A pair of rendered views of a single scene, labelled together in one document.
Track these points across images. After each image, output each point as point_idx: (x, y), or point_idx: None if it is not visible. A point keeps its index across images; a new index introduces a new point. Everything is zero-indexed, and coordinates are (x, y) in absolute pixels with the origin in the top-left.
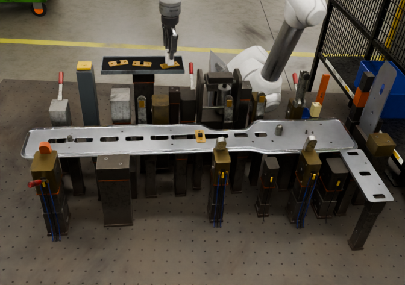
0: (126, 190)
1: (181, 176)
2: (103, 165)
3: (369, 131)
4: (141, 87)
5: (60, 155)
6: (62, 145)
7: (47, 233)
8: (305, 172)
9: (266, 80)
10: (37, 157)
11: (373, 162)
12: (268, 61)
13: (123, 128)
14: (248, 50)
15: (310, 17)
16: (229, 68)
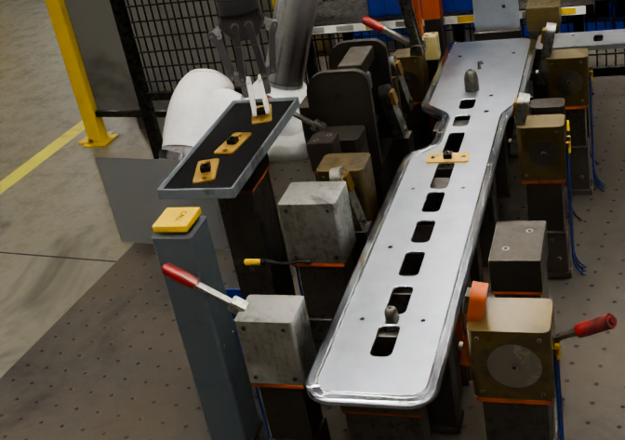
0: (547, 288)
1: (479, 255)
2: (529, 250)
3: (507, 18)
4: (261, 194)
5: (448, 334)
6: (409, 331)
7: None
8: (584, 75)
9: (296, 88)
10: (495, 326)
11: None
12: (288, 45)
13: (378, 245)
14: (193, 86)
15: None
16: (192, 141)
